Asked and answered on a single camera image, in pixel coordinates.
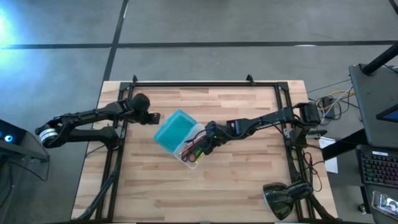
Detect black power adapter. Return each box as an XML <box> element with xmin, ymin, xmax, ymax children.
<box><xmin>322</xmin><ymin>96</ymin><xmax>336</xmax><ymax>120</ymax></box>

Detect blue screen tablet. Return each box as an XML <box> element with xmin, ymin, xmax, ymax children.
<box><xmin>376</xmin><ymin>104</ymin><xmax>398</xmax><ymax>124</ymax></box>

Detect black table frame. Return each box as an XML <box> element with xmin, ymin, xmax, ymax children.
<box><xmin>95</xmin><ymin>74</ymin><xmax>315</xmax><ymax>223</ymax></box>

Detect black and red scissors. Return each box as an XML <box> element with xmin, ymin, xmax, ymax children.
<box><xmin>180</xmin><ymin>138</ymin><xmax>203</xmax><ymax>164</ymax></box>

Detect black desk lamp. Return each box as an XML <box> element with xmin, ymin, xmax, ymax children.
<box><xmin>262</xmin><ymin>182</ymin><xmax>313</xmax><ymax>222</ymax></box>

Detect dark grey desk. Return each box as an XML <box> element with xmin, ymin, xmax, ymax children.
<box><xmin>348</xmin><ymin>63</ymin><xmax>398</xmax><ymax>149</ymax></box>

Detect black pole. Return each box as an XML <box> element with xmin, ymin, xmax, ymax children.
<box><xmin>362</xmin><ymin>42</ymin><xmax>398</xmax><ymax>76</ymax></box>

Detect smartphone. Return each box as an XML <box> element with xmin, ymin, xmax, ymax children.
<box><xmin>371</xmin><ymin>190</ymin><xmax>398</xmax><ymax>219</ymax></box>

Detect black cable bundle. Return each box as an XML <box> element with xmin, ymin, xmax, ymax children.
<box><xmin>76</xmin><ymin>161</ymin><xmax>123</xmax><ymax>220</ymax></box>

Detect teal plastic box lid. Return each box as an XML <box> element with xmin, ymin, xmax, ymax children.
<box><xmin>154</xmin><ymin>108</ymin><xmax>198</xmax><ymax>154</ymax></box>

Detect black device with blue light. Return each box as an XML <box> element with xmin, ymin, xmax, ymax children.
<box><xmin>0</xmin><ymin>119</ymin><xmax>51</xmax><ymax>182</ymax></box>

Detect black backlit keyboard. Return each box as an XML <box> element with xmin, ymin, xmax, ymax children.
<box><xmin>356</xmin><ymin>144</ymin><xmax>398</xmax><ymax>189</ymax></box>

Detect white paper sheet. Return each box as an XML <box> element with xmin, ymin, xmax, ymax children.
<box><xmin>318</xmin><ymin>136</ymin><xmax>340</xmax><ymax>175</ymax></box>

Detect yellow cable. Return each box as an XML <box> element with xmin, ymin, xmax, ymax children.
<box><xmin>317</xmin><ymin>89</ymin><xmax>356</xmax><ymax>111</ymax></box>

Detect brown pen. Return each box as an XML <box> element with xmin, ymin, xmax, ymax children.
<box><xmin>183</xmin><ymin>134</ymin><xmax>206</xmax><ymax>150</ymax></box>

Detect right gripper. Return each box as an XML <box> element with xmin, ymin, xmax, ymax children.
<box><xmin>201</xmin><ymin>121</ymin><xmax>231</xmax><ymax>157</ymax></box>

